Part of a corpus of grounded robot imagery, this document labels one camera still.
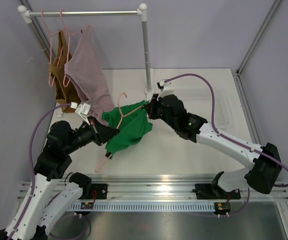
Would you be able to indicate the pink hanger of mauve top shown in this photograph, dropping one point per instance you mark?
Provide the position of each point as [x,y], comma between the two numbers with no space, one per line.
[67,80]

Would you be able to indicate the white metal clothes rack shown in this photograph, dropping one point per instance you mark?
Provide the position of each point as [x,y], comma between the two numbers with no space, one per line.
[140,11]

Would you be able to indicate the mauve tank top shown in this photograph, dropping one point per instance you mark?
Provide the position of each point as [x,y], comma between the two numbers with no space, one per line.
[84,71]

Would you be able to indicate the aluminium frame post right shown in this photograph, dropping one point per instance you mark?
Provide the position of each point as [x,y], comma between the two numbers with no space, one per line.
[259,35]

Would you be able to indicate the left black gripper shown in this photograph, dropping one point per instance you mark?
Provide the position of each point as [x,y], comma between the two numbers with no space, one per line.
[101,133]

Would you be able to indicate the pink hanger of green top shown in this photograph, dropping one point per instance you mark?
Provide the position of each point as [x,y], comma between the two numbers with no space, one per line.
[118,125]

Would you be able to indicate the white slotted cable duct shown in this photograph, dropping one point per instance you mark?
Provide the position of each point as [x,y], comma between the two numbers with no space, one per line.
[143,207]

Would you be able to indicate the pink hanger of brown top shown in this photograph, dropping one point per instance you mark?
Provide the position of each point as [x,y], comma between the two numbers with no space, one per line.
[52,57]

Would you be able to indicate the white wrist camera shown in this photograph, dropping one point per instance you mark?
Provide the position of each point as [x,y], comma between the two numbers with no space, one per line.
[165,88]
[83,109]

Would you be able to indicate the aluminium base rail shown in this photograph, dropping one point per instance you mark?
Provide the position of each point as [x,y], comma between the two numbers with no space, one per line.
[161,188]

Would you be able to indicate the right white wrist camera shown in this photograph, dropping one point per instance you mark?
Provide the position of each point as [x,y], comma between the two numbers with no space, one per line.
[165,88]

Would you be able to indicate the green tank top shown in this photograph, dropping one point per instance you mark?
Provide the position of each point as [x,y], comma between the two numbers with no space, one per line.
[128,130]

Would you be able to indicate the brown tank top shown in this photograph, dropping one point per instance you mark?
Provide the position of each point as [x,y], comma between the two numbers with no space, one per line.
[63,95]

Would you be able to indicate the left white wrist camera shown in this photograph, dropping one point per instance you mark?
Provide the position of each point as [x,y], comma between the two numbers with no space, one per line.
[83,109]

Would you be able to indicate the aluminium frame post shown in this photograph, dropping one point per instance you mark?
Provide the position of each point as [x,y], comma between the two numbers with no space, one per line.
[259,35]
[35,27]

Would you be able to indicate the aluminium frame post left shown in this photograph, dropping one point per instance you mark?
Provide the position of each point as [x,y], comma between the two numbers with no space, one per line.
[35,27]

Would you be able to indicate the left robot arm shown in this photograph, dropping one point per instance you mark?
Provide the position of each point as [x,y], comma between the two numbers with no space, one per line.
[37,215]

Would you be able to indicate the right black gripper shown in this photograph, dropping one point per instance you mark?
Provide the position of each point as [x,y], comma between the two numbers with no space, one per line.
[151,107]

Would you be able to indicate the white plastic basket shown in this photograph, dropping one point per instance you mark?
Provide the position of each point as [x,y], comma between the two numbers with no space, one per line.
[198,101]

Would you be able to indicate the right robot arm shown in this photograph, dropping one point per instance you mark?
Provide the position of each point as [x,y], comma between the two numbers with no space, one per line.
[261,163]

